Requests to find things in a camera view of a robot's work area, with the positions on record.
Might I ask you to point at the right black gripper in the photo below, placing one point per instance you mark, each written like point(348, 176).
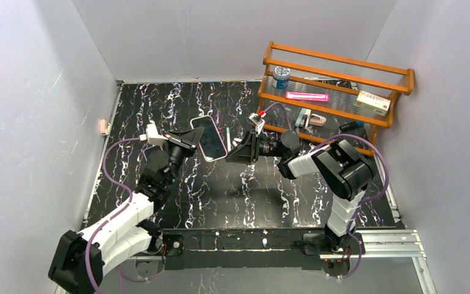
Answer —
point(253, 147)

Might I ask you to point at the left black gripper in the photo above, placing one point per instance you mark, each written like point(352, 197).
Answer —
point(180, 141)

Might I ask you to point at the phone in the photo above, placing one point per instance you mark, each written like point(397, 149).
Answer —
point(211, 143)

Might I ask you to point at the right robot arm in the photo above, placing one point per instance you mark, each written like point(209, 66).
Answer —
point(343, 168)

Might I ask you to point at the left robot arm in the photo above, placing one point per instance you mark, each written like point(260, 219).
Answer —
point(83, 258)

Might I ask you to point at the white pen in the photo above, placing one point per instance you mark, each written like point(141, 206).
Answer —
point(236, 141)

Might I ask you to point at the green capped white marker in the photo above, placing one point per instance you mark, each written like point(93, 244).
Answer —
point(228, 139)

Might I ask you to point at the light blue stapler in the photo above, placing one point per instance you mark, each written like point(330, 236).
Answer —
point(303, 118)

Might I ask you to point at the blue white round jar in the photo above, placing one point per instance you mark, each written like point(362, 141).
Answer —
point(281, 77)

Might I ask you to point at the orange wooden shelf rack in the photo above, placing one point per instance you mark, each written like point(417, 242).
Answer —
point(341, 78)

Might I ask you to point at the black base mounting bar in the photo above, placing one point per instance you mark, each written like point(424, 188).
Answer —
point(293, 259)

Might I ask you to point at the white red small box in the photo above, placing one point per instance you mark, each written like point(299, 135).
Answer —
point(376, 104)

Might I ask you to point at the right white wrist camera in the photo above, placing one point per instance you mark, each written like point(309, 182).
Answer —
point(257, 120)

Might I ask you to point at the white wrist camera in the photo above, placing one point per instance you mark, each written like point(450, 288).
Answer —
point(152, 136)
point(257, 120)

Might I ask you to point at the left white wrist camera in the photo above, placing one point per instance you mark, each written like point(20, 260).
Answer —
point(152, 136)

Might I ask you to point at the pink wall clip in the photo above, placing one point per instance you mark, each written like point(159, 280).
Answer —
point(104, 127)

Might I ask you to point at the aluminium frame rail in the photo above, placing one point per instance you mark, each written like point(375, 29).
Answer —
point(369, 243)

